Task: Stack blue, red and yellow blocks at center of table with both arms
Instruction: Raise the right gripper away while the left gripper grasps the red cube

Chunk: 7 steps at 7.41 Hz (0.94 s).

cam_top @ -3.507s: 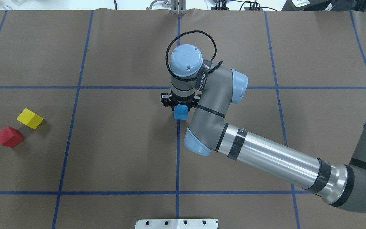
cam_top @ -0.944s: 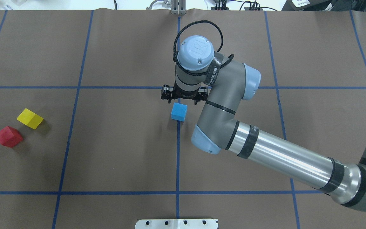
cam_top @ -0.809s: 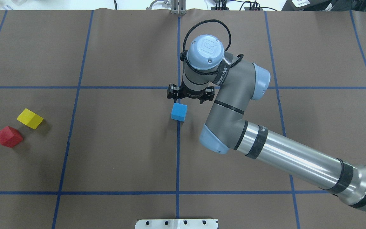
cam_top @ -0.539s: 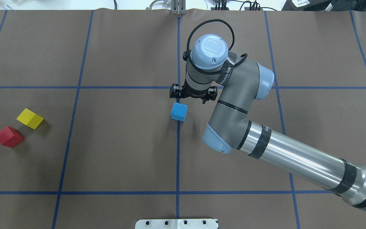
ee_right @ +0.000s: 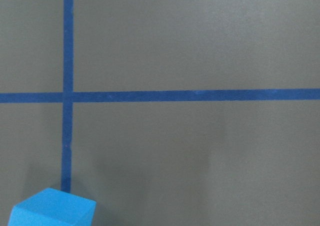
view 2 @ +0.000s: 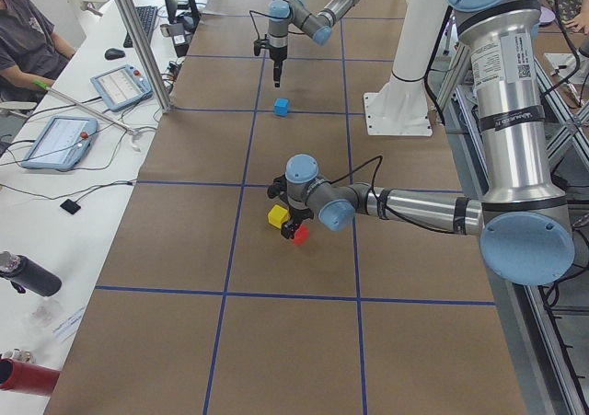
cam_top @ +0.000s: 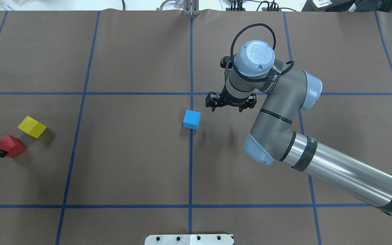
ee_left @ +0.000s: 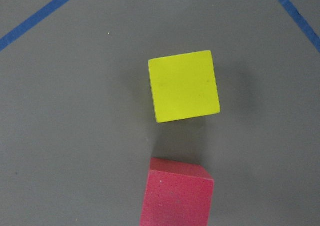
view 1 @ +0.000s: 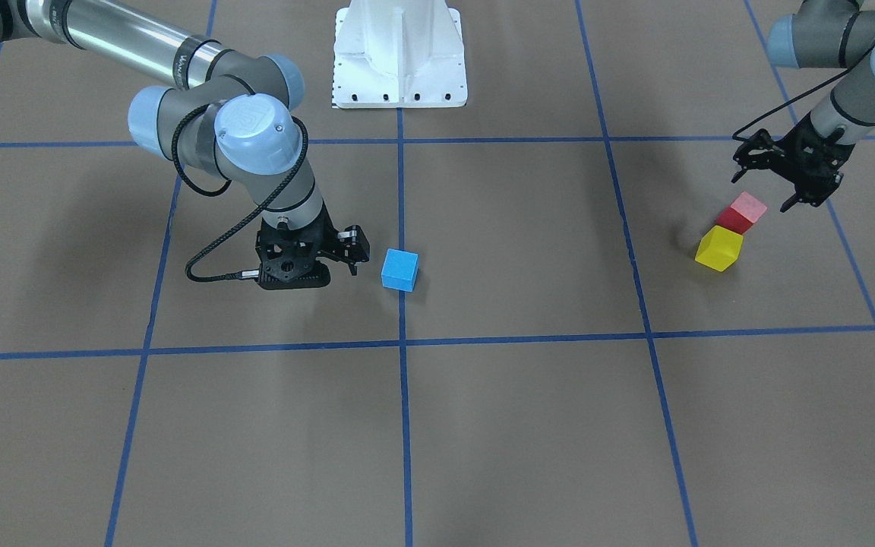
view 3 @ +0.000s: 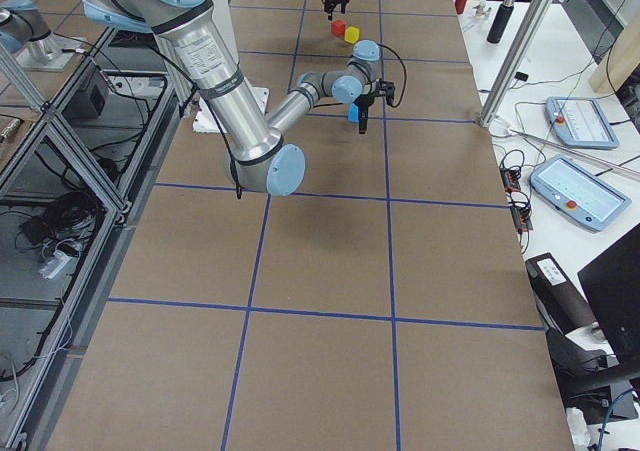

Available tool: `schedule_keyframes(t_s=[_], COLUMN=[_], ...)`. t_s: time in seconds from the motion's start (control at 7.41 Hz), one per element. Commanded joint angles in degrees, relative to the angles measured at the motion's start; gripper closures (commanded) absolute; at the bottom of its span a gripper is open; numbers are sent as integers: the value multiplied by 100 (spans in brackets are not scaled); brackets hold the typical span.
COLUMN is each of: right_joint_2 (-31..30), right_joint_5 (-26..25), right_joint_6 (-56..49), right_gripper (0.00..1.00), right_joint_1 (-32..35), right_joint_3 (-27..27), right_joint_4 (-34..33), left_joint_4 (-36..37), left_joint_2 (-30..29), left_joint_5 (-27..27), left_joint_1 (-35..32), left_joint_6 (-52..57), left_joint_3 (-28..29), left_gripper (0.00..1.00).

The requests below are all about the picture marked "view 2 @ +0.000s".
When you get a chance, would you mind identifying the near blue teach pendant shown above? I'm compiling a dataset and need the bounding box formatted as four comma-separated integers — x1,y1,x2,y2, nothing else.
20,115,98,171

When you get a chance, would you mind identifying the aluminium side frame rail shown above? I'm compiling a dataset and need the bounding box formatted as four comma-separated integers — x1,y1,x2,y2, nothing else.
453,18,589,415

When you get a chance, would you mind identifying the blue cube block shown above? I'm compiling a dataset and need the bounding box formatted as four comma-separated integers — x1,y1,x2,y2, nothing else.
273,98,290,117

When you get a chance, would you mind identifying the black water bottle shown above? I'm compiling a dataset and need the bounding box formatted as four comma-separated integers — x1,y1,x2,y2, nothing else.
1,251,62,297

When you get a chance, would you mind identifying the red cylinder bottle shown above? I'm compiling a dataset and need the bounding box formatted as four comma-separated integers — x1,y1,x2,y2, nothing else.
1,358,61,397

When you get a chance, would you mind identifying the blue teach pendant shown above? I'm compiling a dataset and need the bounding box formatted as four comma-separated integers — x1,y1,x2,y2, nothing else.
90,64,153,112
20,115,98,171

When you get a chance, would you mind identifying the seated person in grey shirt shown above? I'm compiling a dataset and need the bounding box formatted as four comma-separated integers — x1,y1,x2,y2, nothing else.
1,0,76,102

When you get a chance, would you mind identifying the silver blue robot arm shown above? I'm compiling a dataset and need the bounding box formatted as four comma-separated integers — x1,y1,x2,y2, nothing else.
254,0,360,87
272,0,575,285

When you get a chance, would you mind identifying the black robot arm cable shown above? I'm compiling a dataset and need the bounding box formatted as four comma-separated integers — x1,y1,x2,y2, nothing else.
330,155,484,235

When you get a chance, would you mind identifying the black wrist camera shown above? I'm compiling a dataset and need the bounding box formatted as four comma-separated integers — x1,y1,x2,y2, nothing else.
267,175,288,203

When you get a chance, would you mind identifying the black computer mouse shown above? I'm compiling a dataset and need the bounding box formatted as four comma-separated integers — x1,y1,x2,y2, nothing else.
104,48,126,61

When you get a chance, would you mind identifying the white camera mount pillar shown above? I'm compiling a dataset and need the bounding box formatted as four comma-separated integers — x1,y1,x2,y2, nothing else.
364,0,448,137

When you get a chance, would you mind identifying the yellow cube block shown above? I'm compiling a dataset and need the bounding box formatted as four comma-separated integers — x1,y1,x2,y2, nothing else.
267,204,290,229

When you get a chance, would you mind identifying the red cube block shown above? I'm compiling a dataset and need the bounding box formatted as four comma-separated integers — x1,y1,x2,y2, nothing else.
293,225,309,246

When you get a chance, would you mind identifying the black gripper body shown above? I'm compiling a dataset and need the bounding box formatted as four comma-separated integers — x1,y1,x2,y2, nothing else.
269,46,287,63
288,205,315,224

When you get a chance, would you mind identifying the black keyboard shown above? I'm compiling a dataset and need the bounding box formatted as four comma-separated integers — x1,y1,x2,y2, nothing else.
135,6,158,44

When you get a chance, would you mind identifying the far blue teach pendant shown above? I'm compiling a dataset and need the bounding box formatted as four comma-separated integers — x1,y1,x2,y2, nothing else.
90,64,153,112

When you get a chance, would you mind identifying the aluminium frame post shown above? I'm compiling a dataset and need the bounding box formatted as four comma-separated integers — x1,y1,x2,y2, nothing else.
114,0,172,113

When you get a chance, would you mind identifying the small black square pad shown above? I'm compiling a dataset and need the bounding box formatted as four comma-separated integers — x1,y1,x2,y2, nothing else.
60,199,81,215

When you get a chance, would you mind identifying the metal rod with green tip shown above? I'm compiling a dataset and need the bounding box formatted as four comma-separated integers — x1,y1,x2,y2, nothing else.
33,79,139,137

